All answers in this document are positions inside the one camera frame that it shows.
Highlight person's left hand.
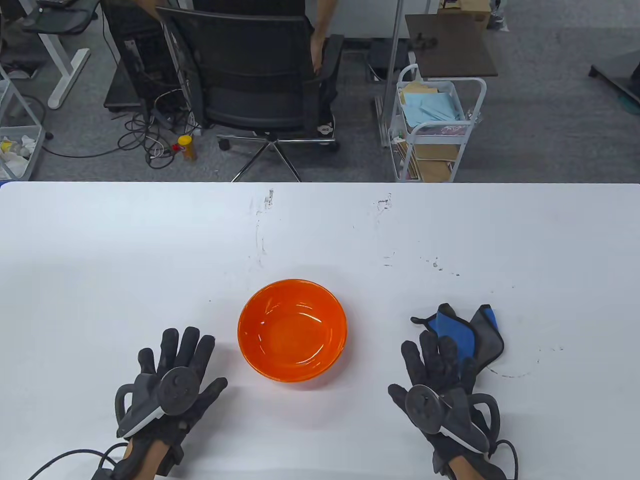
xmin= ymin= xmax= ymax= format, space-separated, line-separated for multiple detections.
xmin=116 ymin=327 xmax=229 ymax=467

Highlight person's right hand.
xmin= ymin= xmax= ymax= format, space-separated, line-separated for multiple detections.
xmin=388 ymin=330 xmax=506 ymax=480

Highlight blue and grey hand towel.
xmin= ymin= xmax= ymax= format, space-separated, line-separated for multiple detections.
xmin=411 ymin=303 xmax=505 ymax=377

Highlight orange bowl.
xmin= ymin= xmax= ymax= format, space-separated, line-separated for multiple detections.
xmin=237 ymin=279 xmax=348 ymax=384

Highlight person's right forearm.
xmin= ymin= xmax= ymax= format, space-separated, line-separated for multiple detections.
xmin=447 ymin=461 xmax=482 ymax=480

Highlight person's left forearm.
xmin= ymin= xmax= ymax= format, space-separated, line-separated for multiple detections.
xmin=119 ymin=438 xmax=173 ymax=480

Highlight grey right hand controller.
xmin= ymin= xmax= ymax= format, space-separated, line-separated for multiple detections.
xmin=405 ymin=384 xmax=501 ymax=454

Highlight grey hand controller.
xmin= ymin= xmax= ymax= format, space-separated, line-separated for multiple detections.
xmin=405 ymin=384 xmax=501 ymax=454
xmin=115 ymin=367 xmax=202 ymax=441

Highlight grey left hand controller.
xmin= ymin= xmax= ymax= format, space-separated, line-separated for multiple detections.
xmin=115 ymin=367 xmax=202 ymax=441

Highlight brown cardboard sheets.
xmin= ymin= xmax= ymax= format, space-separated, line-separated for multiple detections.
xmin=413 ymin=142 xmax=459 ymax=183

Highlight white rolling basket cart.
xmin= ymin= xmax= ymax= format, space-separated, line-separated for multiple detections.
xmin=0 ymin=65 xmax=55 ymax=182

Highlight stack of blue papers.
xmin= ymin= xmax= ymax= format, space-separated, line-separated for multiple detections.
xmin=402 ymin=92 xmax=464 ymax=129

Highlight black mesh office chair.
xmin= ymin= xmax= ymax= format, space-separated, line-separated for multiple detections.
xmin=156 ymin=6 xmax=346 ymax=183

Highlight black computer tower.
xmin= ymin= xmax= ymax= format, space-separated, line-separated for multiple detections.
xmin=102 ymin=0 xmax=182 ymax=114

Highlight metal pole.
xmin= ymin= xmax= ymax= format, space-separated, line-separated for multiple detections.
xmin=382 ymin=0 xmax=405 ymax=149

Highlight white desk leg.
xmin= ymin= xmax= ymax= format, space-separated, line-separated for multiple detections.
xmin=37 ymin=31 xmax=92 ymax=110

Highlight black box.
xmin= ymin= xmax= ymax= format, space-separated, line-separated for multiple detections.
xmin=369 ymin=40 xmax=417 ymax=82

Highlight brown side table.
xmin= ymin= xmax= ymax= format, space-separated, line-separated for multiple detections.
xmin=404 ymin=13 xmax=499 ymax=79

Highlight black stand base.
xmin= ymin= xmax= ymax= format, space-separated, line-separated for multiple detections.
xmin=588 ymin=50 xmax=640 ymax=107

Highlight cardboard box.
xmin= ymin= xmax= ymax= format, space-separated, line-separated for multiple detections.
xmin=437 ymin=0 xmax=494 ymax=27

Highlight black glove cable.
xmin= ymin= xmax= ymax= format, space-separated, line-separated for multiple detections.
xmin=27 ymin=442 xmax=132 ymax=480
xmin=492 ymin=439 xmax=520 ymax=480

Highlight tangle of black cables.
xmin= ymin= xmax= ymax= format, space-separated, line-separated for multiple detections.
xmin=45 ymin=89 xmax=206 ymax=169

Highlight white wire utility cart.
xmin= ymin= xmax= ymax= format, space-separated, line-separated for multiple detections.
xmin=391 ymin=64 xmax=487 ymax=184

